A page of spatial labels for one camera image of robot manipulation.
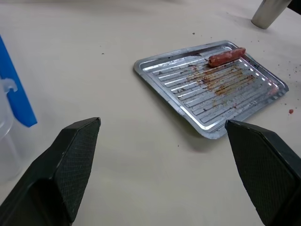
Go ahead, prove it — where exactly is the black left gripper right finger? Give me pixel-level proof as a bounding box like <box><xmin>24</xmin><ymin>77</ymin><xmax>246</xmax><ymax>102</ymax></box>
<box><xmin>225</xmin><ymin>119</ymin><xmax>301</xmax><ymax>226</ymax></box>

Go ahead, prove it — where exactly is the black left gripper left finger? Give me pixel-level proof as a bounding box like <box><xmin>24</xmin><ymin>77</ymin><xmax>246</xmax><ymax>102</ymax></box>
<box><xmin>0</xmin><ymin>117</ymin><xmax>102</xmax><ymax>226</ymax></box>

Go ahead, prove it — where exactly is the clear plastic container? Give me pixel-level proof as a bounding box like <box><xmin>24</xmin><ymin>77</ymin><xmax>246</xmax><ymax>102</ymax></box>
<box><xmin>0</xmin><ymin>79</ymin><xmax>21</xmax><ymax>182</ymax></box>

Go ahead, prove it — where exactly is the ribbed metal baking tray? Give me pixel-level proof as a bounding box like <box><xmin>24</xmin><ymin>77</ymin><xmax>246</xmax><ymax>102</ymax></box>
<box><xmin>133</xmin><ymin>40</ymin><xmax>289</xmax><ymax>140</ymax></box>

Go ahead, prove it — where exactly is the red sausage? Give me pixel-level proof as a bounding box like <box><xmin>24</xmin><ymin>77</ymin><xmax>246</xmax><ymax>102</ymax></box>
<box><xmin>208</xmin><ymin>47</ymin><xmax>246</xmax><ymax>67</ymax></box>

